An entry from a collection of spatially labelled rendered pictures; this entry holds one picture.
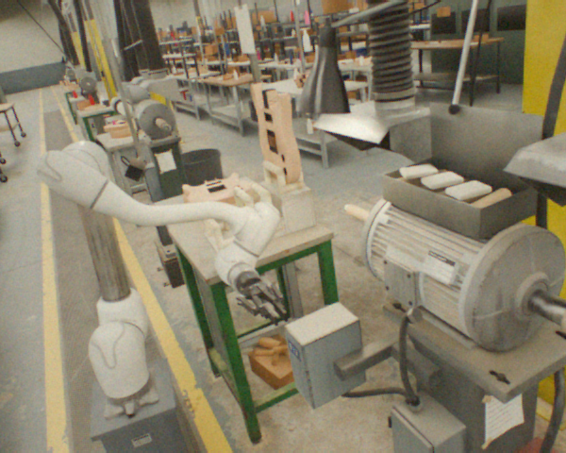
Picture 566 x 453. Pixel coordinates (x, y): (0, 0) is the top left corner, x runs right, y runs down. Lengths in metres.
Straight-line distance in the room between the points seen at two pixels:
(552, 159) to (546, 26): 1.14
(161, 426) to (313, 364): 0.75
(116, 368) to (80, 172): 0.62
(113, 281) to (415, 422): 1.07
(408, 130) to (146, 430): 1.25
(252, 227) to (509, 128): 0.81
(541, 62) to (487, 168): 0.94
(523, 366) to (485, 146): 0.44
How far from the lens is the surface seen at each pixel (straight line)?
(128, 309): 1.74
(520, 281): 0.94
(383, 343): 1.19
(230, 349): 2.02
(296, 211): 2.01
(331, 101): 1.13
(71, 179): 1.41
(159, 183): 3.66
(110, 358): 1.61
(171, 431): 1.76
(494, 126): 1.01
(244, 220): 1.46
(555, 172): 0.80
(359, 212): 1.32
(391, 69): 1.17
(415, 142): 1.16
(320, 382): 1.17
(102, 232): 1.64
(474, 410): 1.11
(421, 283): 1.00
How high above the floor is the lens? 1.79
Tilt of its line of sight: 24 degrees down
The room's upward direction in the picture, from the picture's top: 10 degrees counter-clockwise
